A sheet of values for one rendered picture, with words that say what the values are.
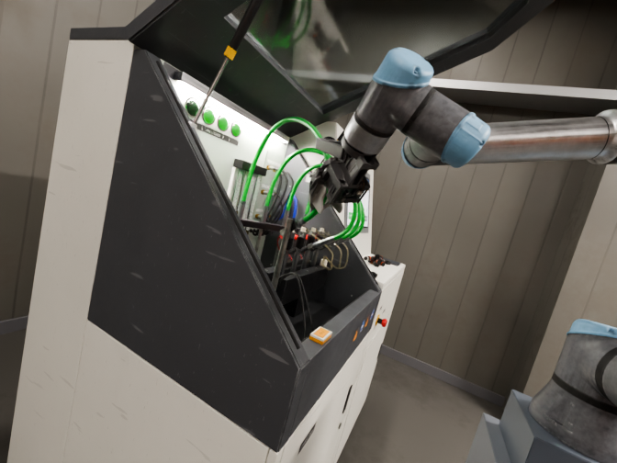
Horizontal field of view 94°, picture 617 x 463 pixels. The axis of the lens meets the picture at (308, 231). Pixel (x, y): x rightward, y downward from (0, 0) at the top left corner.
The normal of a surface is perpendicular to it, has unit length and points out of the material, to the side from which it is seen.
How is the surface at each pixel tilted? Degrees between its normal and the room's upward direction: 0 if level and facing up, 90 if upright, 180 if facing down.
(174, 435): 90
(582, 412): 72
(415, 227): 90
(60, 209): 90
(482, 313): 90
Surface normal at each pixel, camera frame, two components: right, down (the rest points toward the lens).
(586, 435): -0.47, -0.34
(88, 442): -0.42, 0.00
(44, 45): 0.88, 0.27
